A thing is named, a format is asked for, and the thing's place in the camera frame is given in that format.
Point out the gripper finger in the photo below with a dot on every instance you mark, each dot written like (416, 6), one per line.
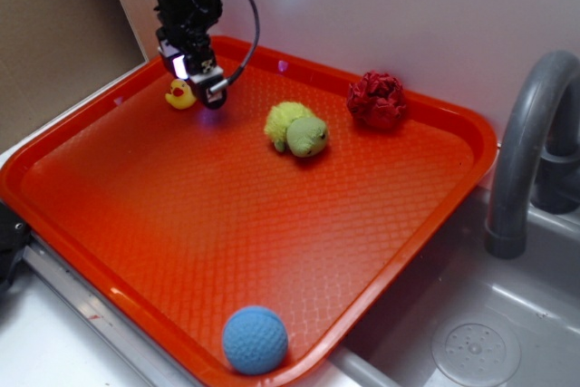
(174, 61)
(210, 89)

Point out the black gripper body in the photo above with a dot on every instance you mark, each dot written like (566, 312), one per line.
(184, 27)

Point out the yellow rubber duck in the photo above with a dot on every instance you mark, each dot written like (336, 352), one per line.
(180, 95)

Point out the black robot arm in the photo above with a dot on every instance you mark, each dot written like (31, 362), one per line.
(185, 46)

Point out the green plush turtle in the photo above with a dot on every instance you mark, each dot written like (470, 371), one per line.
(293, 126)

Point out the brown cardboard panel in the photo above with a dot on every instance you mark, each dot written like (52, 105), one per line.
(54, 53)

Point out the orange plastic tray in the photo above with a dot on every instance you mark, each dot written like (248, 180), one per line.
(181, 218)

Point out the red crumpled paper ball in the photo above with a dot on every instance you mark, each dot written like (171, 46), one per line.
(378, 100)

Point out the black clamp at left edge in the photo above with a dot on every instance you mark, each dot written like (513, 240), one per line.
(15, 235)

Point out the blue foam ball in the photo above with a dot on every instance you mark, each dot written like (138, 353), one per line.
(255, 340)

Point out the grey toy sink basin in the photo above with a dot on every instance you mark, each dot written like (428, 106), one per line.
(457, 316)

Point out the grey toy faucet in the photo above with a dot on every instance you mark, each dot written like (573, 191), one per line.
(538, 162)

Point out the aluminium rail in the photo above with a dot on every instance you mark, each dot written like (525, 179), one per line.
(144, 357)

